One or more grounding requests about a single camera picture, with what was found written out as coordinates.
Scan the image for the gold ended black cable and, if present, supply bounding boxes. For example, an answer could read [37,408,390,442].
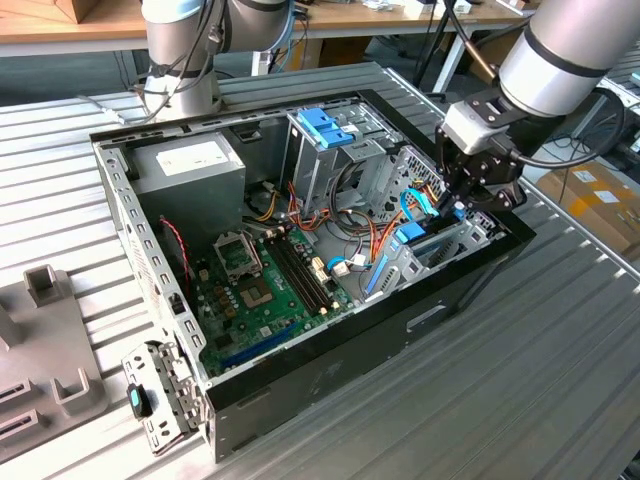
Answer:
[442,0,501,80]

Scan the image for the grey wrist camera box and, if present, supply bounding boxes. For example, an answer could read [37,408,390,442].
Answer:
[442,97,512,156]

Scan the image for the grey power supply unit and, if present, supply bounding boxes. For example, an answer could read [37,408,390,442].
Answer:
[127,130,249,244]

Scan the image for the metal hinged slot bracket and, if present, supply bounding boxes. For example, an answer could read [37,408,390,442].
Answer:
[121,338,210,457]

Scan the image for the brown cardboard box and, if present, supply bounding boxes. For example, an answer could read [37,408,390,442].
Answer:
[49,0,109,25]

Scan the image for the metal drive cage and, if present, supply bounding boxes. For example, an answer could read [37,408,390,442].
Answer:
[278,110,389,214]

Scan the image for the red black twisted wire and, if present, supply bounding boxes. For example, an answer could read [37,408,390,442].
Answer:
[158,214,194,284]

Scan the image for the black case fan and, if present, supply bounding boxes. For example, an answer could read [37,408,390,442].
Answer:
[160,217,194,286]

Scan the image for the metal slat table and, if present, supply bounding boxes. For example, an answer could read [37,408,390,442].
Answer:
[564,69,640,146]

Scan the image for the yellow black power wires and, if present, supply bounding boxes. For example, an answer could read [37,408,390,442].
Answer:
[244,182,280,222]

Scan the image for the black blue bracket latch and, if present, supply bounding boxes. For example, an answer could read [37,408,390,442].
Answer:
[126,382,154,418]

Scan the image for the orange red power wire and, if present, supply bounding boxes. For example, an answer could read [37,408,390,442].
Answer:
[387,180,464,236]

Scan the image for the white plug blue wire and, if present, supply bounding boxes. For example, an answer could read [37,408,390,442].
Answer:
[327,253,371,277]

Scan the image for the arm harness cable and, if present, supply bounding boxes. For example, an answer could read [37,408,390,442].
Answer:
[74,0,226,124]

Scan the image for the blue drive cage latch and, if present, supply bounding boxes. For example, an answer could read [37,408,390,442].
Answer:
[295,108,359,150]

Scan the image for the metal socket cover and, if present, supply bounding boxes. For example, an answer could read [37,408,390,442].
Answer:
[212,230,265,281]

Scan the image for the orange black wire bundle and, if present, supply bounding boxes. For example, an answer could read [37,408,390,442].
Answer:
[285,180,401,264]

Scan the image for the black tripod pole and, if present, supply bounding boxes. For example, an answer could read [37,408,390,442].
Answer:
[413,0,459,96]

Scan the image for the metal disk bay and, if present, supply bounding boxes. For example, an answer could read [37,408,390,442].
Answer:
[362,197,507,305]

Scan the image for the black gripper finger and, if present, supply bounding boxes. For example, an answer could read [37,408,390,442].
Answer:
[452,180,530,222]
[432,124,470,215]

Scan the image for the black open PC case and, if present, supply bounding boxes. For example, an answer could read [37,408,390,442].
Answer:
[88,88,539,464]

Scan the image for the blue data wire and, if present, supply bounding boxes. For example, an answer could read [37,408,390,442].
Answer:
[398,187,442,222]

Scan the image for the black RAM slot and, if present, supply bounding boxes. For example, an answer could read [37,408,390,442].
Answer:
[282,233,336,307]
[264,239,317,317]
[270,237,323,314]
[276,235,330,311]

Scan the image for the wooden top desk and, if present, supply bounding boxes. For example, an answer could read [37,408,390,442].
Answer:
[0,0,536,96]

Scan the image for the black camera cable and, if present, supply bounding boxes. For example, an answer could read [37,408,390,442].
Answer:
[504,87,626,169]

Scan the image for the labelled cardboard box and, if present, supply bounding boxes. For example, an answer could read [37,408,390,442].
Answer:
[537,160,640,262]

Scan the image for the grey parts rack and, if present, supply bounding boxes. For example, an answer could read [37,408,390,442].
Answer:
[0,264,112,464]

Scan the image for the hard disk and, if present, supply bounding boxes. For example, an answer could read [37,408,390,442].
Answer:
[367,205,479,297]

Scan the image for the green motherboard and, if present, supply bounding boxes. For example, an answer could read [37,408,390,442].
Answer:
[189,225,359,380]

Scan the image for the blue expansion slot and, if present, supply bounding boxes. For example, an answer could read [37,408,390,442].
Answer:
[219,322,302,370]

